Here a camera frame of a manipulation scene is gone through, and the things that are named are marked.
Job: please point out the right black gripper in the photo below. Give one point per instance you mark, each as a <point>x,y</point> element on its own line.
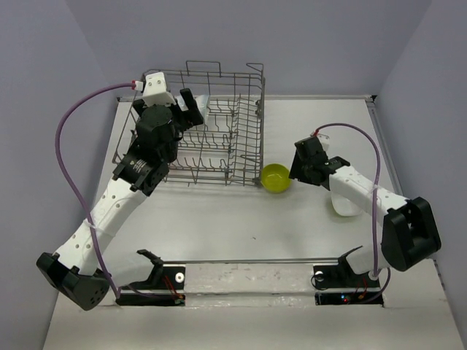
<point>296,170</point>

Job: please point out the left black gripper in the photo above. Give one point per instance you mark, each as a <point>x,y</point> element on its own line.
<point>190,118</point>

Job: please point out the lime green bowl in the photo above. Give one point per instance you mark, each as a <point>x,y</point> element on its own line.
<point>275,178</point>

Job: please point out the grey wire dish rack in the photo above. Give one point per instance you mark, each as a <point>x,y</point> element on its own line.
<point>228,147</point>

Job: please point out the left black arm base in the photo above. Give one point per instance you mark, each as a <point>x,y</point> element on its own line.
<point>149,281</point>

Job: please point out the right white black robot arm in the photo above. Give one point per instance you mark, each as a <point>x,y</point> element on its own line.
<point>405,230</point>

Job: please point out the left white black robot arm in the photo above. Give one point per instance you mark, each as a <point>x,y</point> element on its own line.
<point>77,269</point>

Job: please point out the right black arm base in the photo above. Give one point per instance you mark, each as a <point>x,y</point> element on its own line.
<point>339,285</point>

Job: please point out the white square bowl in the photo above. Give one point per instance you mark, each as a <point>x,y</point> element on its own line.
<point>343,206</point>

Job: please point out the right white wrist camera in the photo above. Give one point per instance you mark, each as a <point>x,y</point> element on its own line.
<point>325,140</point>

